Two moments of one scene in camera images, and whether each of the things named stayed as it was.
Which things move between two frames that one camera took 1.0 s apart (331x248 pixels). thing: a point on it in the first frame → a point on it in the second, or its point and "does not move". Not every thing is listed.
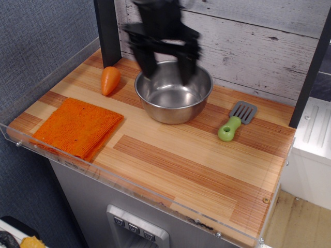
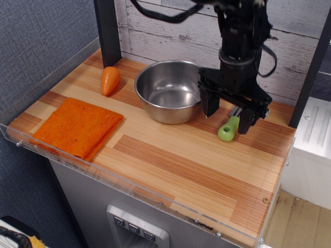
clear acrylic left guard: (9, 112) does not move
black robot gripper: (161, 25) → (236, 82)
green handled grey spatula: (242, 112) does not move
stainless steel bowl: (166, 98) does not move
